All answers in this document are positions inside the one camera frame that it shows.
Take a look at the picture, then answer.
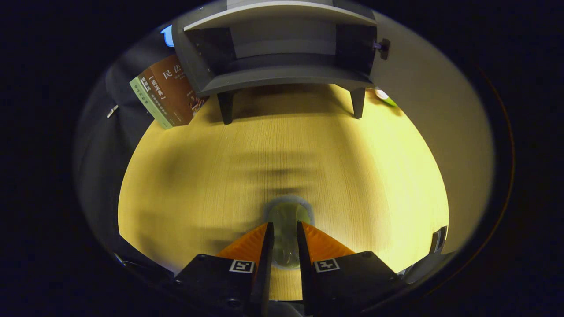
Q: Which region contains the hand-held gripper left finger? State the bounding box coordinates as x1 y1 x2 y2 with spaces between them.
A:
174 221 275 317

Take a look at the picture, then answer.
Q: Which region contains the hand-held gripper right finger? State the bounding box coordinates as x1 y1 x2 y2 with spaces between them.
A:
296 221 408 317

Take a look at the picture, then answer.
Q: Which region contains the pale green round object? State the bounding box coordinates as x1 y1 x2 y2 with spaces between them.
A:
263 196 314 269

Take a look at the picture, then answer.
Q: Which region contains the black table clamp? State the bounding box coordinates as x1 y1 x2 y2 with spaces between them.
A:
430 226 448 255

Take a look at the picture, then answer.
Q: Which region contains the green plush toy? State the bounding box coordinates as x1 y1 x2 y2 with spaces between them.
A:
375 88 398 107

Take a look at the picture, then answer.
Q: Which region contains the brown book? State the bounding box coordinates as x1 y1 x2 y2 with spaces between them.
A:
139 54 210 128

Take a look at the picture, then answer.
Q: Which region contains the black backdrop cloth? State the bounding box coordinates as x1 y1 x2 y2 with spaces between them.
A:
73 24 194 273

